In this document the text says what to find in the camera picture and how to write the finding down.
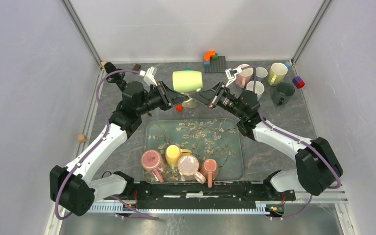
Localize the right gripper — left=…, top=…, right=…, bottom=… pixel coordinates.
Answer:
left=190, top=81, right=245, bottom=119

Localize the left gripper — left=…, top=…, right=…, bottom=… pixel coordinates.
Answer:
left=136, top=80, right=189, bottom=116

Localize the light green mug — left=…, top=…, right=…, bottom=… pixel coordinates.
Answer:
left=172, top=70, right=203, bottom=94

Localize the cream and green mug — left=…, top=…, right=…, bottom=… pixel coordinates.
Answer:
left=182, top=98, right=198, bottom=109

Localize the light pink hexagonal mug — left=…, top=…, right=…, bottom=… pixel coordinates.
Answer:
left=235, top=64, right=254, bottom=88

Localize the light blue mug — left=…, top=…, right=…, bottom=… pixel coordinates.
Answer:
left=246, top=81, right=265, bottom=101

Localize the blue-grey square mug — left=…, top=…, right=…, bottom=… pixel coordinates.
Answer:
left=256, top=67, right=268, bottom=82

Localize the pale pink mug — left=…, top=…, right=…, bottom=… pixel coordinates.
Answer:
left=177, top=155, right=206, bottom=184

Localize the coral mug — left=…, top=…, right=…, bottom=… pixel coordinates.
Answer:
left=200, top=159, right=219, bottom=188

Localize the yellow-green hexagonal mug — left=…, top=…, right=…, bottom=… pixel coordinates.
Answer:
left=267, top=63, right=288, bottom=86

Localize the dark teal mug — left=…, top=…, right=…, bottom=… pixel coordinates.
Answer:
left=271, top=82, right=295, bottom=106

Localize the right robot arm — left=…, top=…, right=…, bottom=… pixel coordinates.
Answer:
left=191, top=82, right=343, bottom=200

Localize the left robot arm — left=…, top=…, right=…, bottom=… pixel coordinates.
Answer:
left=49, top=81, right=188, bottom=220

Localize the yellow mug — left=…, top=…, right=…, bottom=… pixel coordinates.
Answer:
left=165, top=144, right=192, bottom=168

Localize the red-pink mug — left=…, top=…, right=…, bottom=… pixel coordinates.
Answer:
left=141, top=149, right=165, bottom=183

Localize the red cube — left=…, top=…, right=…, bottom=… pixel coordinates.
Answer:
left=176, top=104, right=184, bottom=112

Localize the grey lego baseplate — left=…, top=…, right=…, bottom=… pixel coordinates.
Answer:
left=204, top=56, right=226, bottom=73

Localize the orange curved block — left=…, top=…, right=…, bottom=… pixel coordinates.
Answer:
left=204, top=50, right=216, bottom=61

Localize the floral teal tray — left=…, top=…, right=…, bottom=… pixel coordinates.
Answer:
left=145, top=118, right=244, bottom=181

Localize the brown block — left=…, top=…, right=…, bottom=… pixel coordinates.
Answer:
left=133, top=64, right=141, bottom=71

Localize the black microphone tripod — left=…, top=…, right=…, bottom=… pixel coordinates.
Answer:
left=103, top=62, right=126, bottom=91

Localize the purple and red block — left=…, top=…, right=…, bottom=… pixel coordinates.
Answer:
left=292, top=76, right=306, bottom=89

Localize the tan cube at left edge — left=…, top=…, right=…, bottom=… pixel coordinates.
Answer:
left=77, top=134, right=87, bottom=143

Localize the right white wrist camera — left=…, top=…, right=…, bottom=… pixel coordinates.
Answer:
left=225, top=66, right=242, bottom=87

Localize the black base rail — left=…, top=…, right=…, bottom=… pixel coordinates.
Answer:
left=113, top=171, right=296, bottom=210

